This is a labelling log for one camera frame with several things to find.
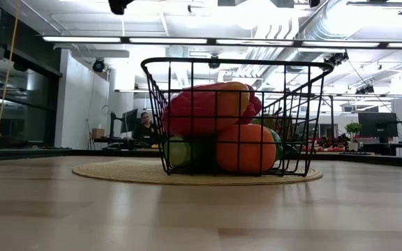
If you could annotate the black computer monitor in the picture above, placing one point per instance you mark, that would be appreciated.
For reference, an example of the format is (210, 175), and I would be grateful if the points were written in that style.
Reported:
(130, 121)
(378, 125)

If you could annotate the pink dragon fruit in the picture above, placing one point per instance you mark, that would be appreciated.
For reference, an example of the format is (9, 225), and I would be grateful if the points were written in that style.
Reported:
(254, 106)

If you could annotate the green romaine lettuce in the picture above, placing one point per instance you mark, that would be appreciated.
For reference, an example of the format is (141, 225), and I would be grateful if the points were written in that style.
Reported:
(177, 153)

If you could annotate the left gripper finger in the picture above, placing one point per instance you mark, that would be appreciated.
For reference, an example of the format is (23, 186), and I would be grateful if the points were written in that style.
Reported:
(120, 5)

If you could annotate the green potted plant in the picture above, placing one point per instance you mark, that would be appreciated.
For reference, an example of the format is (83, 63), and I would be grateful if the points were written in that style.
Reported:
(353, 128)

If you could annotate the brown cardboard box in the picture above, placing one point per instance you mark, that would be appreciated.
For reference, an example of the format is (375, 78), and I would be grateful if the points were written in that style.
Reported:
(98, 133)

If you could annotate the black spotlight cluster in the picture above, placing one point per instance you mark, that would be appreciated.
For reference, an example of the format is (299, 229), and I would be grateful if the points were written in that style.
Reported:
(365, 89)

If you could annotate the black ceiling fixture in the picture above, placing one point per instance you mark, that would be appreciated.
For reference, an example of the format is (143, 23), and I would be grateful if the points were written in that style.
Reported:
(282, 3)
(231, 2)

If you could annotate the black ceiling camera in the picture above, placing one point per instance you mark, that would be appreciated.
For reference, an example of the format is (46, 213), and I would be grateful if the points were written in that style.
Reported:
(214, 65)
(98, 65)
(338, 57)

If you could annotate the dark leafy plant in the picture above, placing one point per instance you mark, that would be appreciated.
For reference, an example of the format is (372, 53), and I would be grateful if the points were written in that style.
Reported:
(326, 142)

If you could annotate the round woven straw placemat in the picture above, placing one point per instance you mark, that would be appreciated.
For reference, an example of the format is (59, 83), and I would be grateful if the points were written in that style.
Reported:
(117, 172)

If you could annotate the person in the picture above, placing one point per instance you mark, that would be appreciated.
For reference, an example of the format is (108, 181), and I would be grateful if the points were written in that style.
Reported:
(146, 130)

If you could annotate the black table frame rail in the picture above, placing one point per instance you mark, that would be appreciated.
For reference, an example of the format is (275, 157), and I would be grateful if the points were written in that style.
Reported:
(23, 154)
(117, 152)
(396, 161)

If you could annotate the round green fruit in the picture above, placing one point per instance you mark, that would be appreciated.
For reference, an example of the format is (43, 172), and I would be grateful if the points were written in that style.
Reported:
(267, 122)

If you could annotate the dark office desk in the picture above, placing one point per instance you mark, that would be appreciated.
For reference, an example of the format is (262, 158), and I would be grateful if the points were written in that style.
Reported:
(379, 148)

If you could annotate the orange citrus fruit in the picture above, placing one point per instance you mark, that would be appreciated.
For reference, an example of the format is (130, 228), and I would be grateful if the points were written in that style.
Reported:
(250, 153)

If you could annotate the red and yellow mango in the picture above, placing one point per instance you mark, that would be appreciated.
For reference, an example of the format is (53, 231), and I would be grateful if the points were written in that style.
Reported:
(204, 104)

